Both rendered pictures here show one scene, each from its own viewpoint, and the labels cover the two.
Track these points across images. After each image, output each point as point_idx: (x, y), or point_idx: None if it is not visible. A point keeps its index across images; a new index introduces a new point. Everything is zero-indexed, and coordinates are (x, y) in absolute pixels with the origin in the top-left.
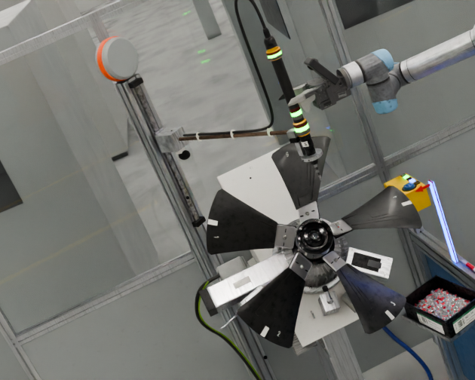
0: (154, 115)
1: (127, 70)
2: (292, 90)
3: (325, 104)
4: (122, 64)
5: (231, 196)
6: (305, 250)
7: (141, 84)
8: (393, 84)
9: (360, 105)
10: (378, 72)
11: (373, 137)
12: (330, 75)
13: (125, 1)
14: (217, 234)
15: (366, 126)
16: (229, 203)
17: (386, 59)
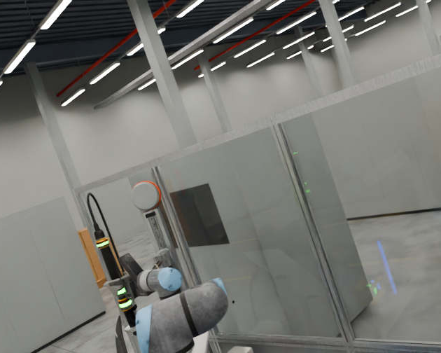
0: (165, 238)
1: (145, 205)
2: (113, 274)
3: (130, 295)
4: (143, 201)
5: (120, 323)
6: None
7: (157, 216)
8: None
9: (326, 284)
10: (157, 288)
11: (340, 316)
12: (131, 274)
13: (164, 157)
14: (117, 344)
15: (332, 304)
16: (119, 328)
17: (162, 280)
